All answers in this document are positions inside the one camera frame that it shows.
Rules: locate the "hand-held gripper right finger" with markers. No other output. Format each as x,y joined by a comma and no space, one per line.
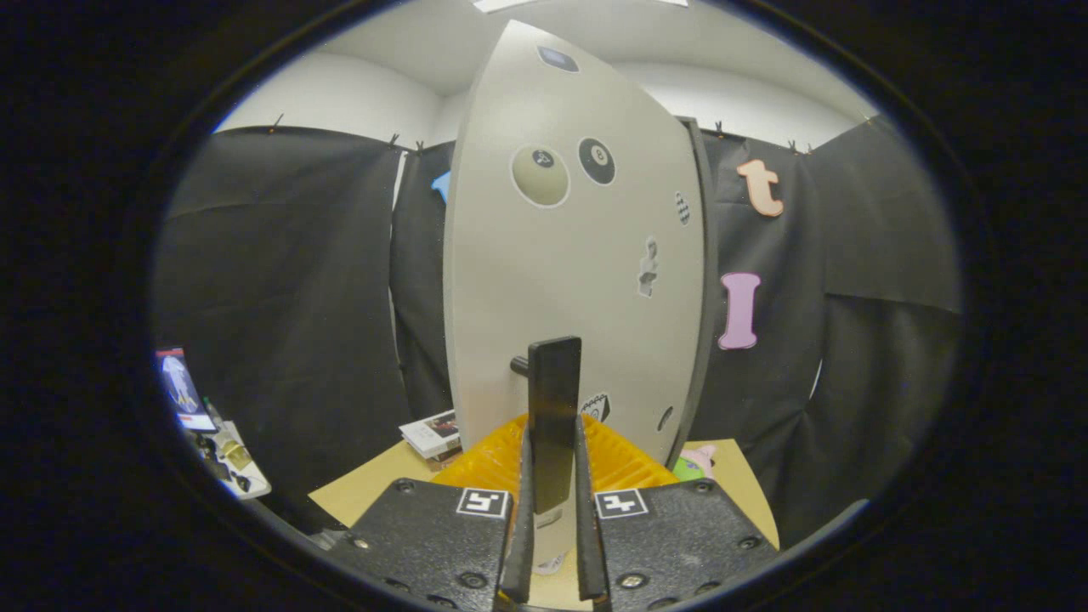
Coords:
588,544

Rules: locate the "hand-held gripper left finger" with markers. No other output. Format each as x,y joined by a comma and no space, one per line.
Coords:
518,544

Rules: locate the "light grey shoe cabinet door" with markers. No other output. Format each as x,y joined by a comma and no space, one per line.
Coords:
552,280

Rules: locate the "grey shoe cabinet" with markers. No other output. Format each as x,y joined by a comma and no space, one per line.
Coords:
710,280

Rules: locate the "green and pink plush toy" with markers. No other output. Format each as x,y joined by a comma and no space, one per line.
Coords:
690,467

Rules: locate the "white book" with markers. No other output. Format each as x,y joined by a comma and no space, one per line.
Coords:
425,435

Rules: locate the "black backdrop cloth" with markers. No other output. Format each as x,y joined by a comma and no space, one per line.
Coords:
280,297

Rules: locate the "lit tablet screen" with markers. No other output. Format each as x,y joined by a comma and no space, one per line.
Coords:
181,387

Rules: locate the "long ceiling light panel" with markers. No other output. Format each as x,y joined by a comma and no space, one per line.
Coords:
510,4

